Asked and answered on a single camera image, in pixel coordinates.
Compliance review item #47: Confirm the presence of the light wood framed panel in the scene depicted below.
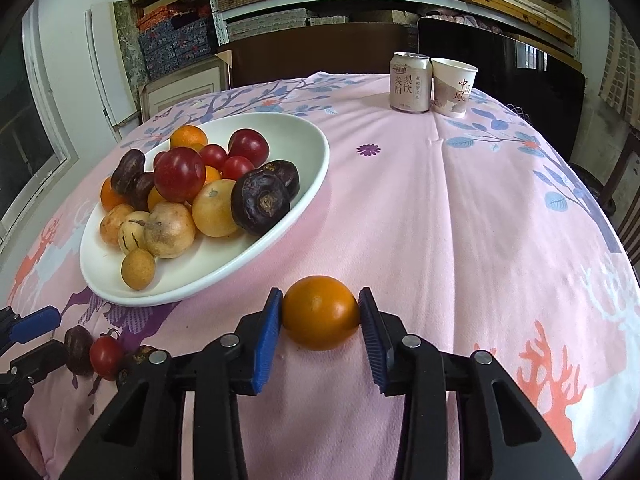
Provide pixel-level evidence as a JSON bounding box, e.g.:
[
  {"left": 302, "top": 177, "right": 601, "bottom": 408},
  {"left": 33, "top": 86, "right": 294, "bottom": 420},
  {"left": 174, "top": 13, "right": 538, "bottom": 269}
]
[{"left": 139, "top": 55, "right": 233, "bottom": 123}]

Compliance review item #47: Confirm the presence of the printed paper cup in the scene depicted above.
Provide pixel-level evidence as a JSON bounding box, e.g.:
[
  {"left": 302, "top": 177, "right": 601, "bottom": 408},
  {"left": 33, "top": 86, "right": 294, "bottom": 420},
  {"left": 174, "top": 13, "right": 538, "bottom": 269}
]
[{"left": 430, "top": 57, "right": 479, "bottom": 119}]

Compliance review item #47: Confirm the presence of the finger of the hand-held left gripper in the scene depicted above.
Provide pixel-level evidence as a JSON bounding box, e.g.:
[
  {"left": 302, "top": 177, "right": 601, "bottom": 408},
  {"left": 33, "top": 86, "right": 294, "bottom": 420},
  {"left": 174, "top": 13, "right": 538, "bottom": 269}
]
[
  {"left": 10, "top": 341, "right": 69, "bottom": 386},
  {"left": 0, "top": 305, "right": 62, "bottom": 356}
]

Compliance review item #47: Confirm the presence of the white metal shelf rack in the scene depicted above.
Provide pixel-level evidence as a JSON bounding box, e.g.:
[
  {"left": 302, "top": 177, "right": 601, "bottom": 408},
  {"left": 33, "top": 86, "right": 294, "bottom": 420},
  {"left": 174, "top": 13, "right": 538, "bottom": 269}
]
[{"left": 202, "top": 0, "right": 583, "bottom": 56}]

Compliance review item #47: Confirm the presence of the orange striped pepino melon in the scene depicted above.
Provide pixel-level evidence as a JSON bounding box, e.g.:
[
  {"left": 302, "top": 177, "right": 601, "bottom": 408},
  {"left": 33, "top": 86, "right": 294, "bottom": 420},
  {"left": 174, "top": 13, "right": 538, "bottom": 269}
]
[{"left": 99, "top": 203, "right": 135, "bottom": 247}]

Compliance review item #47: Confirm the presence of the pile of blue patterned boxes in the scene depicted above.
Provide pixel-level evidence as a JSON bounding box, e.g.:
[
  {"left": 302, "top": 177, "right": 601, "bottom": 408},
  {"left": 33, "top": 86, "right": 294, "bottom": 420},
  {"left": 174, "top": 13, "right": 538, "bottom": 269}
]
[{"left": 137, "top": 15, "right": 216, "bottom": 83}]

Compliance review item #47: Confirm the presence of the small yellow loquat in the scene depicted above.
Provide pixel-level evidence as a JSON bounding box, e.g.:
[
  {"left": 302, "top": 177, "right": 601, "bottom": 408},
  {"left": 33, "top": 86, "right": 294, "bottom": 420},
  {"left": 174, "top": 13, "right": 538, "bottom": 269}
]
[{"left": 121, "top": 249, "right": 157, "bottom": 291}]

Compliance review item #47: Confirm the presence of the orange red patterned box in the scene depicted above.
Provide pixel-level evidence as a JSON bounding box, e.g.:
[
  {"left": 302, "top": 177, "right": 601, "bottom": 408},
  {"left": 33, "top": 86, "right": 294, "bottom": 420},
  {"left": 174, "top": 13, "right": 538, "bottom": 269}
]
[{"left": 137, "top": 7, "right": 176, "bottom": 31}]

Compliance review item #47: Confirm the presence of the white plate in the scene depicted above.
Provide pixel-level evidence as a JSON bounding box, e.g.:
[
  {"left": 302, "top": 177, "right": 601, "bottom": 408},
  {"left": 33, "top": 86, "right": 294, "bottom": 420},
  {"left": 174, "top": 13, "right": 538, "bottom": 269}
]
[{"left": 79, "top": 112, "right": 331, "bottom": 307}]

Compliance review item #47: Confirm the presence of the dark wooden slatted chair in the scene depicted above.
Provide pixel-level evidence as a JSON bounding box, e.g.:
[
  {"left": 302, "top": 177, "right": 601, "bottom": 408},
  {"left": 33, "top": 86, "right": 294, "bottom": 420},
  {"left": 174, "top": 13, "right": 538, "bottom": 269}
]
[{"left": 597, "top": 130, "right": 640, "bottom": 256}]

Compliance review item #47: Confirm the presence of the marbled green panel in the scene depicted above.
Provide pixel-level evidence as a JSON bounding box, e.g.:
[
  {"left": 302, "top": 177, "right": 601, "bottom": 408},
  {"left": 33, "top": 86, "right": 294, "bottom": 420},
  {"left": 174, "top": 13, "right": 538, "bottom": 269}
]
[{"left": 112, "top": 0, "right": 151, "bottom": 81}]

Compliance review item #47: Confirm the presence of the pink cloth bundle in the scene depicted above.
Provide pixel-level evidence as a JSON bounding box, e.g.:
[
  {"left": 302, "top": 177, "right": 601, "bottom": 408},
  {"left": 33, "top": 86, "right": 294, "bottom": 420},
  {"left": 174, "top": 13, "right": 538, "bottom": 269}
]
[{"left": 425, "top": 10, "right": 481, "bottom": 26}]

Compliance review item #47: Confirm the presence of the cream striped pepino melon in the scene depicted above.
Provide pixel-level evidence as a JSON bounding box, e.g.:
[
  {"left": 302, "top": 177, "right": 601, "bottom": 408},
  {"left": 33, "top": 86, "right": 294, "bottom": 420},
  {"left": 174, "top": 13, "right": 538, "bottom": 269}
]
[{"left": 118, "top": 211, "right": 151, "bottom": 256}]

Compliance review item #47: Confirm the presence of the small orange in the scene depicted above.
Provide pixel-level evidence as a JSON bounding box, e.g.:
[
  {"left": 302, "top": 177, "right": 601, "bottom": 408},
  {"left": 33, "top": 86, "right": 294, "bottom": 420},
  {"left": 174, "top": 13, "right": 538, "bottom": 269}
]
[{"left": 282, "top": 275, "right": 361, "bottom": 352}]

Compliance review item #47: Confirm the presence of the red plum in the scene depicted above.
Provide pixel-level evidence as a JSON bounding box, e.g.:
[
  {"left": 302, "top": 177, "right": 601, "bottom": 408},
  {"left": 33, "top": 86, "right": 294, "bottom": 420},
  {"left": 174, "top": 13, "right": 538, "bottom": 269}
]
[
  {"left": 153, "top": 148, "right": 207, "bottom": 204},
  {"left": 228, "top": 129, "right": 270, "bottom": 167}
]

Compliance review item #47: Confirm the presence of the speckled yellow brown fruit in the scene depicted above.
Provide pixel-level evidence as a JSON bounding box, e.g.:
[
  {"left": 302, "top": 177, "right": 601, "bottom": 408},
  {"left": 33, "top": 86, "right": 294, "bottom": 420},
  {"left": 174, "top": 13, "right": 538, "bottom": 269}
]
[{"left": 143, "top": 202, "right": 197, "bottom": 259}]

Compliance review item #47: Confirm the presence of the dark brown water chestnut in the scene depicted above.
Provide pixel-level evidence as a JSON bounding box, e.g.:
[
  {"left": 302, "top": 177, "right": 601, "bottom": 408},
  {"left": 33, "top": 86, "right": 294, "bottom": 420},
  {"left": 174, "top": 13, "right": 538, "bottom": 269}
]
[
  {"left": 263, "top": 159, "right": 301, "bottom": 198},
  {"left": 64, "top": 325, "right": 96, "bottom": 377},
  {"left": 110, "top": 148, "right": 146, "bottom": 196},
  {"left": 120, "top": 345, "right": 161, "bottom": 367},
  {"left": 131, "top": 172, "right": 157, "bottom": 212},
  {"left": 230, "top": 170, "right": 291, "bottom": 236}
]

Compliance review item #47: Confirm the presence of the pink deer print tablecloth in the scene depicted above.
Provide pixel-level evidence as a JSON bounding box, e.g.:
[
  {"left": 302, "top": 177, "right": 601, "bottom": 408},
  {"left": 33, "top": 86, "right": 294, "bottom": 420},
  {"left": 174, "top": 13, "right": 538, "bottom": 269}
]
[{"left": 0, "top": 71, "right": 640, "bottom": 480}]

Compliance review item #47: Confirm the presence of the checked beige curtain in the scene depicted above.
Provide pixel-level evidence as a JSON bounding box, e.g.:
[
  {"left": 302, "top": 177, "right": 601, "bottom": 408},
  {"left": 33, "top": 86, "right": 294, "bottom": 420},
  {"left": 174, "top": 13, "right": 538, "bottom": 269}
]
[{"left": 597, "top": 7, "right": 640, "bottom": 126}]

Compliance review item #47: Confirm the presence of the pale pink drink can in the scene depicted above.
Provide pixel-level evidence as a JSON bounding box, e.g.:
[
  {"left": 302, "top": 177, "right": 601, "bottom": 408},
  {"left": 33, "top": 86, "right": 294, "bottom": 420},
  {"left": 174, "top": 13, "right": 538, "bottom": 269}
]
[{"left": 389, "top": 51, "right": 433, "bottom": 113}]

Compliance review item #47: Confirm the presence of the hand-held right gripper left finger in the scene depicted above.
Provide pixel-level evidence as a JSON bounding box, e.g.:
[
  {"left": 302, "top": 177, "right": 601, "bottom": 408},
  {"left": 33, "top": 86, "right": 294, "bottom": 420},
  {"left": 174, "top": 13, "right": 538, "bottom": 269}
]
[{"left": 59, "top": 287, "right": 284, "bottom": 480}]

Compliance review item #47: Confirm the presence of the smooth yellow round fruit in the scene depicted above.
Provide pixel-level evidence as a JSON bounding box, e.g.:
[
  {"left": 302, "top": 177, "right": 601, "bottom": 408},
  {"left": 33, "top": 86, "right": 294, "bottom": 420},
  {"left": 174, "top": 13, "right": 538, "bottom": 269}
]
[{"left": 191, "top": 179, "right": 241, "bottom": 238}]

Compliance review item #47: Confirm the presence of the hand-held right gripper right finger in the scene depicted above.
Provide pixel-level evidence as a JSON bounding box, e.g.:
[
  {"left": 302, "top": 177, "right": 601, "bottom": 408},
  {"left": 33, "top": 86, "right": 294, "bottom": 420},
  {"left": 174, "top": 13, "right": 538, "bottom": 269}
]
[{"left": 358, "top": 286, "right": 583, "bottom": 480}]

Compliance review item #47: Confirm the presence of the large orange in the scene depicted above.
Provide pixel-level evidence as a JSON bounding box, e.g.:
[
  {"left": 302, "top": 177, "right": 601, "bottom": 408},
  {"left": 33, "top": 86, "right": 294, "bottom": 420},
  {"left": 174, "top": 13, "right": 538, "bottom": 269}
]
[{"left": 100, "top": 176, "right": 132, "bottom": 212}]

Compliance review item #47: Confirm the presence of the grey framed window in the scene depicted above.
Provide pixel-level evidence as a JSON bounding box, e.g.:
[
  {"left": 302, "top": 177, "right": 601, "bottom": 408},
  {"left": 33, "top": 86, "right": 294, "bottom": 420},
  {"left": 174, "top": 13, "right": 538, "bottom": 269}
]
[{"left": 0, "top": 0, "right": 78, "bottom": 241}]

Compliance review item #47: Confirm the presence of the brown wooden board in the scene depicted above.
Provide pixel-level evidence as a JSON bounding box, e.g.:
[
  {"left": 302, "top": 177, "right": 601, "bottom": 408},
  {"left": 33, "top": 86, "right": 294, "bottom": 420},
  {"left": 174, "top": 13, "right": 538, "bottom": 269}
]
[{"left": 215, "top": 22, "right": 421, "bottom": 88}]

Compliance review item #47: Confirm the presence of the black flat screen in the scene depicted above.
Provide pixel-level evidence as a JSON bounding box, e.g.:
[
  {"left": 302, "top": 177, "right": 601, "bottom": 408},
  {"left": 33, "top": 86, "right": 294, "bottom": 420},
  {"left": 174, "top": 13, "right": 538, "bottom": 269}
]
[{"left": 416, "top": 16, "right": 587, "bottom": 163}]

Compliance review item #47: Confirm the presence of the white leaning board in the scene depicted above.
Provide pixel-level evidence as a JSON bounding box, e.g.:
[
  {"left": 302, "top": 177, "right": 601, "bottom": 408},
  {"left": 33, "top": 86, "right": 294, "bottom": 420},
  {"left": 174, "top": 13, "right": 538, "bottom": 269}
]
[{"left": 85, "top": 2, "right": 138, "bottom": 128}]

